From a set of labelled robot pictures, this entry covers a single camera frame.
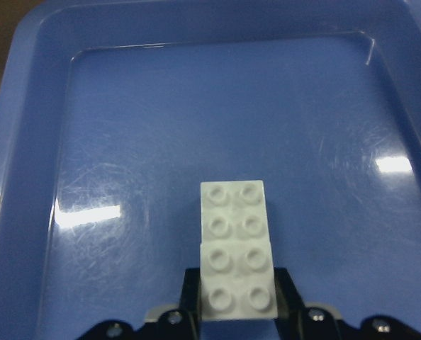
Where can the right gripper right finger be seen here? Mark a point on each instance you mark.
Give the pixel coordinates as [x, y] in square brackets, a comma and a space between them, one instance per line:
[298, 320]

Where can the blue plastic tray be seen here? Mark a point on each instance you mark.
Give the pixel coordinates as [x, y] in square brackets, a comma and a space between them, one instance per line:
[112, 114]

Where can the white building block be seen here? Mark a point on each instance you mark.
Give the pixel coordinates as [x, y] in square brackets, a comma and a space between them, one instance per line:
[234, 211]
[237, 281]

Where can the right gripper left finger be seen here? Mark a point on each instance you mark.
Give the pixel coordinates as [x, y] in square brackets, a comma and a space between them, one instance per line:
[180, 321]

